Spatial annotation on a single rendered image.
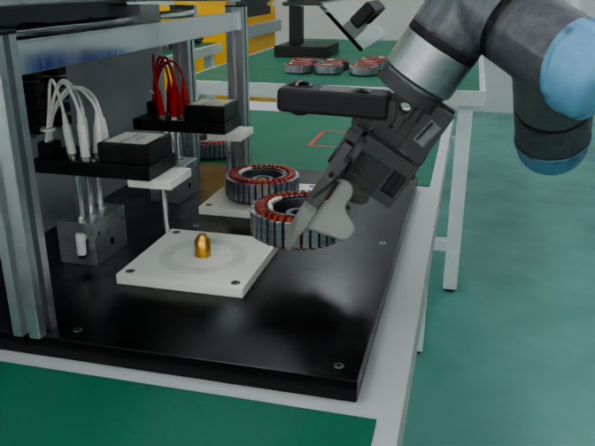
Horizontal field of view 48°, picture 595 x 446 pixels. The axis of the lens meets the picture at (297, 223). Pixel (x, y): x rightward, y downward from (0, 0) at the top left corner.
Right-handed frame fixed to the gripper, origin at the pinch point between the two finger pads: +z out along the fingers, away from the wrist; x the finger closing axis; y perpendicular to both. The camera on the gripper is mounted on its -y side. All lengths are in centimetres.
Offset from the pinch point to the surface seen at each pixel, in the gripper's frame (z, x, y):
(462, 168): 20, 161, 35
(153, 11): -4.7, 22.3, -33.9
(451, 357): 61, 115, 60
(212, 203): 13.5, 18.5, -12.3
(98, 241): 15.2, -2.8, -18.5
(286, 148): 17, 67, -12
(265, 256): 6.7, 1.6, -1.1
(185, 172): 3.2, 1.4, -14.3
